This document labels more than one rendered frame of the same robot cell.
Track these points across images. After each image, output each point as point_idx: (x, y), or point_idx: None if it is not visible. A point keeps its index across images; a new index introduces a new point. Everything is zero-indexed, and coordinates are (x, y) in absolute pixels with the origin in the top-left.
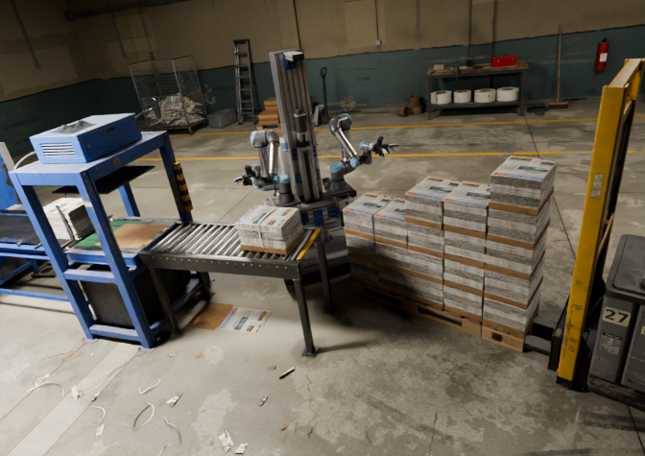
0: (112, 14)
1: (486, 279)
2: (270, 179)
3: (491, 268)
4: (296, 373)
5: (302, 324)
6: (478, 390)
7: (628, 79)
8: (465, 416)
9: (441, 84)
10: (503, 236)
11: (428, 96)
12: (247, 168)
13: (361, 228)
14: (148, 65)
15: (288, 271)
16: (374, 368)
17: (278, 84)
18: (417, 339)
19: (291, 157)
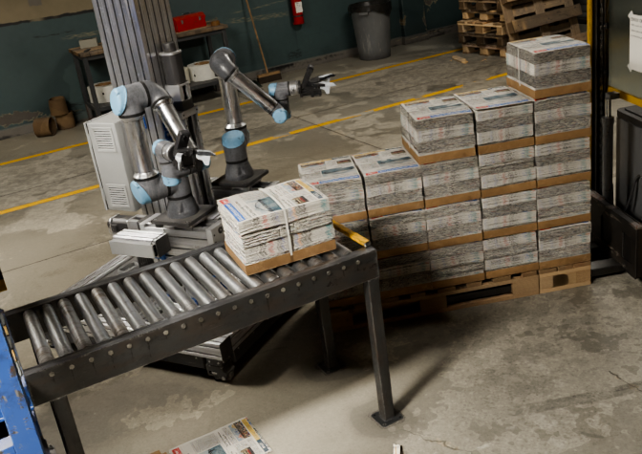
0: None
1: (540, 203)
2: (197, 159)
3: (545, 182)
4: (410, 447)
5: (380, 363)
6: (609, 332)
7: None
8: (633, 356)
9: (94, 72)
10: (555, 132)
11: (92, 91)
12: (185, 135)
13: (342, 208)
14: None
15: (361, 268)
16: (488, 379)
17: None
18: (484, 330)
19: (163, 136)
